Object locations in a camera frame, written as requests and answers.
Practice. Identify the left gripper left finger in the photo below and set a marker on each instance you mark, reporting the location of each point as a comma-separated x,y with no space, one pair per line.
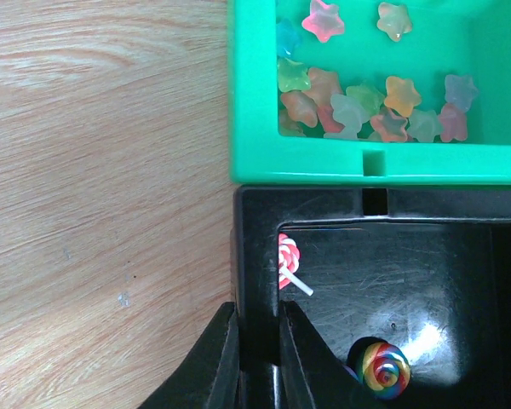
208,376

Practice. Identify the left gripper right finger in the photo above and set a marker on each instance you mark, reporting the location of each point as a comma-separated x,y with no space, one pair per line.
312,375

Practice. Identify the green black bin set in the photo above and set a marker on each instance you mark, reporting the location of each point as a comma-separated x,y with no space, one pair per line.
403,243

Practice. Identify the rainbow swirl lollipop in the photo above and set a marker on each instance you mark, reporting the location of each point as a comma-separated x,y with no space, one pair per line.
384,370

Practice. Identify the pink white swirl lollipop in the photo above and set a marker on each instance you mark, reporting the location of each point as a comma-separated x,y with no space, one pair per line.
289,257

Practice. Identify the orange star candy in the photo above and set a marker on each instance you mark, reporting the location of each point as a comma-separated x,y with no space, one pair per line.
402,96

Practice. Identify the green star candy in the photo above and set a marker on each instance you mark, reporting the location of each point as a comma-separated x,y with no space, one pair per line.
292,75

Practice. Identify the lilac star candy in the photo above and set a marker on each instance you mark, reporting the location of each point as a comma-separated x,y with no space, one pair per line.
460,91

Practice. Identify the blue star candy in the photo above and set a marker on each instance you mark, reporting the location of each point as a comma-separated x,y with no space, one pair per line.
288,38

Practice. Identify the pink star candy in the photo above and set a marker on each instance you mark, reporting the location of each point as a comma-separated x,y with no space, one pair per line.
323,21

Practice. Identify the pale yellow star candy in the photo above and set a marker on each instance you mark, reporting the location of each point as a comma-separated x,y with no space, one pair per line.
394,20

